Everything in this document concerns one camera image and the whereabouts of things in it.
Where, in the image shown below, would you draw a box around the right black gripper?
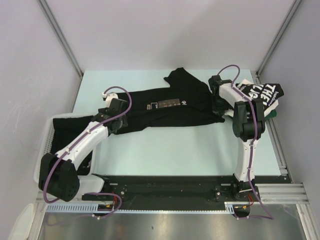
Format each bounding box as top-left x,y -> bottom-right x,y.
211,95 -> 229,118

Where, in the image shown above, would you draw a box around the black graphic t shirt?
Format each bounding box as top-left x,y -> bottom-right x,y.
116,67 -> 225,135

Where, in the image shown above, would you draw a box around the white plastic laundry basket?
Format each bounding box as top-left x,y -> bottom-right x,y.
33,113 -> 92,183

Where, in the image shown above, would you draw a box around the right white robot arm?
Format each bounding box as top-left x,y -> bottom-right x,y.
208,75 -> 266,183

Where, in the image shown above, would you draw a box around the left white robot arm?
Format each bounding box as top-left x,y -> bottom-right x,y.
38,98 -> 132,204

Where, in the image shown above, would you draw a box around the white folded t shirt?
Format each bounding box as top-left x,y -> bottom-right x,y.
223,78 -> 275,120

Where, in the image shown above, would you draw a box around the black folded lettered t shirt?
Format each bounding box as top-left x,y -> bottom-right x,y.
235,79 -> 284,117

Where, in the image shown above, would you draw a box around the green folded t shirt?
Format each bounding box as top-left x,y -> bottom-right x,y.
265,109 -> 277,120

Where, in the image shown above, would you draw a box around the black clothes in basket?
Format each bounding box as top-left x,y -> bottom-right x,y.
51,115 -> 97,176

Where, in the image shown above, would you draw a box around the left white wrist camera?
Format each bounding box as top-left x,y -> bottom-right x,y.
102,92 -> 118,103

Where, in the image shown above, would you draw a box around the white slotted cable duct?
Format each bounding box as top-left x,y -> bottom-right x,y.
46,203 -> 235,215

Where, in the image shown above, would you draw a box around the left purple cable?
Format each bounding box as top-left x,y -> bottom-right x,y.
42,86 -> 133,227

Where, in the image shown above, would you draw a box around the purple cable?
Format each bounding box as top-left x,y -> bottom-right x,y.
42,86 -> 133,227
217,64 -> 275,221

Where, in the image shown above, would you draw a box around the aluminium frame rail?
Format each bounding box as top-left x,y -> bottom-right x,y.
36,182 -> 307,202

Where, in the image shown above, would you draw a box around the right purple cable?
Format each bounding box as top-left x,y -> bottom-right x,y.
217,64 -> 275,221

